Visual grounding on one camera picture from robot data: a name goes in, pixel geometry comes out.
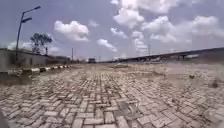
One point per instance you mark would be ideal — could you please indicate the distant vehicle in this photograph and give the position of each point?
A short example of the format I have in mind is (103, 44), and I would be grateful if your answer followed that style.
(91, 60)

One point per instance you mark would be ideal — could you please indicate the grey brick paved road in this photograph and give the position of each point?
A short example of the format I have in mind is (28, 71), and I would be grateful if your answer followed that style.
(110, 96)

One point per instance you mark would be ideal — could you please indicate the utility pole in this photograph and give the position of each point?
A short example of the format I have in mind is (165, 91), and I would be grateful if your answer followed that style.
(72, 54)

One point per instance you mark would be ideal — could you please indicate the elevated road bridge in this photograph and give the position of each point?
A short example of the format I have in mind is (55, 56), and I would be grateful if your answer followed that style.
(173, 55)

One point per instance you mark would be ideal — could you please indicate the tree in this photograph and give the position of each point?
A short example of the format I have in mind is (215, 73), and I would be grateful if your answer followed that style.
(40, 41)

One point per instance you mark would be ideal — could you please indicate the black and white kerb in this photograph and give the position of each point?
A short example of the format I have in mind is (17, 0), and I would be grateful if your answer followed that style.
(31, 70)

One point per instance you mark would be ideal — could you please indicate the street lamp pole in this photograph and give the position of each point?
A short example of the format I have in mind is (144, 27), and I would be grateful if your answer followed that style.
(19, 31)

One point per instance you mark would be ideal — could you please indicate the grey boundary wall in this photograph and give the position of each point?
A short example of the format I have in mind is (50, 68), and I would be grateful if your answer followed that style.
(23, 59)

